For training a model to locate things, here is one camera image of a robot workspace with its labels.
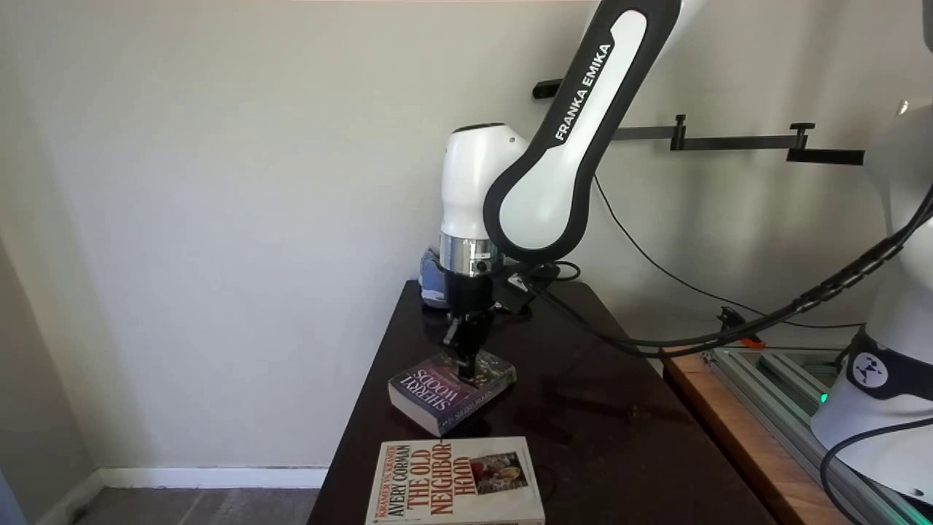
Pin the dark purple paperback book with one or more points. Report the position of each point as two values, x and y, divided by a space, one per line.
450 394

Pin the grey and blue sneaker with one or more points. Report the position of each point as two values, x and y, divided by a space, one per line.
428 282

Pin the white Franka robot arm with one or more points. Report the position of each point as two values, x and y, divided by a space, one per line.
554 165

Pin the white baseboard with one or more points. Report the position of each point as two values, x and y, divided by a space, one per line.
213 478

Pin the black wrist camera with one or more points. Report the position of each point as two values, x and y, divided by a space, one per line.
526 282

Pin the red and black clip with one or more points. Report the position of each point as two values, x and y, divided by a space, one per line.
735 321

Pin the cream paperback book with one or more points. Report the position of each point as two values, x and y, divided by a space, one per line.
453 483

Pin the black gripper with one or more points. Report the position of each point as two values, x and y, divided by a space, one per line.
471 295

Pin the wooden base board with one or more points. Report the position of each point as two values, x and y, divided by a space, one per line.
738 427

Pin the black camera boom bar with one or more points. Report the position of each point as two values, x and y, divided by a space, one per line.
729 142

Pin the aluminium rail frame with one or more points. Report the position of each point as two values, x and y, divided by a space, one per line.
787 389

